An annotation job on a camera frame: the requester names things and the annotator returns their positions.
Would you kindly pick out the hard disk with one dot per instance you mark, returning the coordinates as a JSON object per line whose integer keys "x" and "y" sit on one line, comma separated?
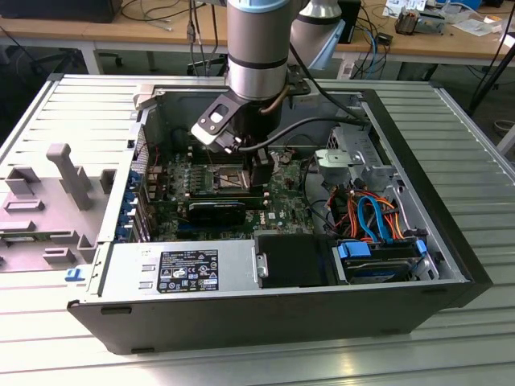
{"x": 374, "y": 274}

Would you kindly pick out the small black box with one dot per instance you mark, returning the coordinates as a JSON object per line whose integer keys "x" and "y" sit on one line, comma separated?
{"x": 385, "y": 39}

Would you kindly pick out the blue plastic clip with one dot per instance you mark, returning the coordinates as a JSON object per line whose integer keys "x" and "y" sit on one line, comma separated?
{"x": 74, "y": 275}

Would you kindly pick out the blue disk carrier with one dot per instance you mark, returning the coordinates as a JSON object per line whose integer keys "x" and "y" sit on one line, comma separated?
{"x": 354, "y": 249}

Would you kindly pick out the CPU socket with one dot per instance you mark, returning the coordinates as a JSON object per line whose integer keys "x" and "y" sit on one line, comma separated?
{"x": 216, "y": 181}

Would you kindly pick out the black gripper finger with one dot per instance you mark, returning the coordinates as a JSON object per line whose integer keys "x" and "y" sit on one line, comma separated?
{"x": 261, "y": 175}

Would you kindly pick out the black PC case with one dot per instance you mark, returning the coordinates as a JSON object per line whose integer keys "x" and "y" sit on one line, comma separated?
{"x": 241, "y": 321}

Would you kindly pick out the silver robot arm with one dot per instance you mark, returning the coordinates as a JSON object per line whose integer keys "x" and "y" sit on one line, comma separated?
{"x": 257, "y": 40}

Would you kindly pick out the coin battery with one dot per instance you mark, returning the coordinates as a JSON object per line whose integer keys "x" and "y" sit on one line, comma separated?
{"x": 286, "y": 157}

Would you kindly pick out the green motherboard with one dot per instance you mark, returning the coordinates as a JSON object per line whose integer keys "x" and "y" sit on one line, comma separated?
{"x": 281, "y": 209}

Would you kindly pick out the silver power supply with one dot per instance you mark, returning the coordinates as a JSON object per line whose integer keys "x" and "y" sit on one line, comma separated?
{"x": 120, "y": 265}

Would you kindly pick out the white papers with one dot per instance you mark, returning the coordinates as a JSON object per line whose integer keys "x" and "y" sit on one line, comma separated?
{"x": 475, "y": 26}

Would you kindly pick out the green RAM stick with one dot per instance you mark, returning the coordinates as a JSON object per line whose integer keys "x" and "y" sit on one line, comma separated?
{"x": 18, "y": 239}

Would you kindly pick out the wooden desk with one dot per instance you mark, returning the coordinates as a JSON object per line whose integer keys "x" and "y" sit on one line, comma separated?
{"x": 60, "y": 34}

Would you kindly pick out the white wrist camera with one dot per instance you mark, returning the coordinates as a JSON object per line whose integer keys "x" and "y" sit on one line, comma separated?
{"x": 213, "y": 128}

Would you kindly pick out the silver drive cage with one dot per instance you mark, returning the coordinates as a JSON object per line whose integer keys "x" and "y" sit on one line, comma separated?
{"x": 376, "y": 171}

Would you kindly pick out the black stand pole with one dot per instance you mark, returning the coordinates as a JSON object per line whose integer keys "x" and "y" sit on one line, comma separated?
{"x": 491, "y": 76}

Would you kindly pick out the blue card clip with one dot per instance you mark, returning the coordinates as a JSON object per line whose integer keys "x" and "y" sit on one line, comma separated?
{"x": 123, "y": 233}
{"x": 128, "y": 203}
{"x": 135, "y": 179}

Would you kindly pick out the tall black box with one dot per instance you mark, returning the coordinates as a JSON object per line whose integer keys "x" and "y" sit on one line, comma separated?
{"x": 350, "y": 20}

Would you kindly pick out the black computer case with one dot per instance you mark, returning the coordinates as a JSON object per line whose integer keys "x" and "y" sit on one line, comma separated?
{"x": 60, "y": 10}

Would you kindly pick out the metal device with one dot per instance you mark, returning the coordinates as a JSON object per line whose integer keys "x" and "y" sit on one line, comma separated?
{"x": 406, "y": 22}

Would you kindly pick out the black graphics card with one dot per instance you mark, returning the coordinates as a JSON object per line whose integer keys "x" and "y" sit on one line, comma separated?
{"x": 217, "y": 215}

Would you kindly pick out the grey parts rack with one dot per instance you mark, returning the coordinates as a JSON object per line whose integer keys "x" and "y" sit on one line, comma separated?
{"x": 74, "y": 181}

